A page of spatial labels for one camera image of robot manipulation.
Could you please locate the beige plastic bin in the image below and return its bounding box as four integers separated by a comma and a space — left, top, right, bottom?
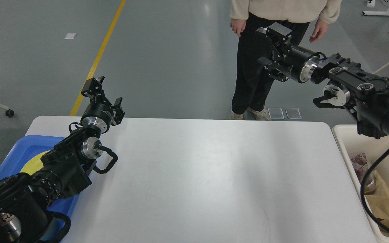
332, 125, 389, 243

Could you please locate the person's hand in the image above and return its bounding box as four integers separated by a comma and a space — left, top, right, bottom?
230, 18, 247, 37

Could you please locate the person in black trousers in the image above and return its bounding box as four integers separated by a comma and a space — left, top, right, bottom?
230, 0, 341, 120

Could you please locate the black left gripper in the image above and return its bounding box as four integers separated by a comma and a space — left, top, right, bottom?
80, 76, 125, 134

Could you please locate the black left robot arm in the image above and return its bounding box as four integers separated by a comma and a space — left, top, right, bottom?
0, 76, 125, 243

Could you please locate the brown paper bag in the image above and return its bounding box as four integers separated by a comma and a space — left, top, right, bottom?
364, 170, 389, 227

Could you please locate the yellow plastic plate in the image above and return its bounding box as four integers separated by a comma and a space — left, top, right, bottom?
20, 150, 49, 175

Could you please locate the aluminium foil tray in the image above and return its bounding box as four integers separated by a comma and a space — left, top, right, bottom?
364, 174, 376, 195

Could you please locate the person's other hand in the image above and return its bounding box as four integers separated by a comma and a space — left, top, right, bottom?
309, 19, 330, 43

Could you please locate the blue plastic tray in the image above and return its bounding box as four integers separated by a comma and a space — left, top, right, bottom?
0, 135, 80, 242

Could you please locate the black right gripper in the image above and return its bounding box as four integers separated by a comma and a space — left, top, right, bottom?
255, 23, 320, 83

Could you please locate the crushed red soda can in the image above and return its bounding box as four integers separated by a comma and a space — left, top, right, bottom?
351, 152, 372, 184

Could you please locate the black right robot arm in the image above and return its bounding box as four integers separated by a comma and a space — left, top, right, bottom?
255, 23, 389, 232

